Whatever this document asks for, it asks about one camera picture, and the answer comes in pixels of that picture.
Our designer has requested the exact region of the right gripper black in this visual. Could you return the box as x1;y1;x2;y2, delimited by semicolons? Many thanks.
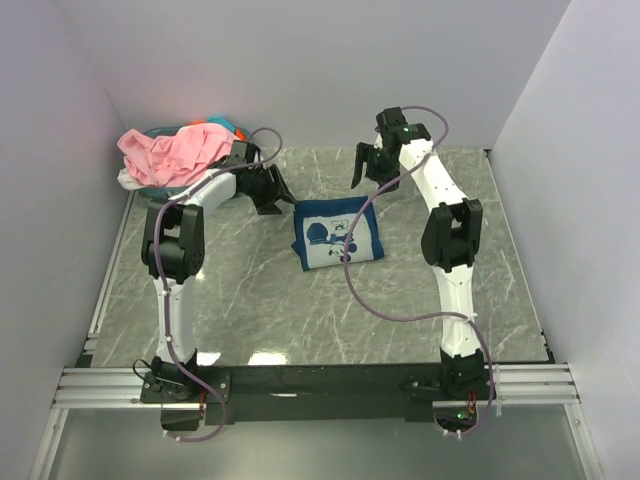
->
351;143;401;196

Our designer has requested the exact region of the dark blue t shirt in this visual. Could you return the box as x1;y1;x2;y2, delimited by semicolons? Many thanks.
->
291;196;385;271

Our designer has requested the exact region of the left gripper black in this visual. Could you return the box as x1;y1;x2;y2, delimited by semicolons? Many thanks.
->
242;165;297;216

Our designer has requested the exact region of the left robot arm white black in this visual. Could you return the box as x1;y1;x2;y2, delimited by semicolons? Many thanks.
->
141;140;296;402

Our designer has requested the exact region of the teal laundry basket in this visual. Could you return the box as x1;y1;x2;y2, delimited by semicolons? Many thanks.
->
134;115;259;202

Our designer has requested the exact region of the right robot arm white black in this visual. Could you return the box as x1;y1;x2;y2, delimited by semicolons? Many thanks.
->
351;107;489;399

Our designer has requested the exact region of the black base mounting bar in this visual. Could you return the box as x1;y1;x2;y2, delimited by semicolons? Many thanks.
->
139;364;499;434

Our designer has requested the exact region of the white garment in basket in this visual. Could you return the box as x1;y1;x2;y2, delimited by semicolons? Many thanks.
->
117;168;143;191

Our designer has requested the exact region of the pink t shirt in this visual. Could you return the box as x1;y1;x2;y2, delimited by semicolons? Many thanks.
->
117;123;238;188

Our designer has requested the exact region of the orange garment in basket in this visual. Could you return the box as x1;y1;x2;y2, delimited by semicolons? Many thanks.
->
189;117;249;141

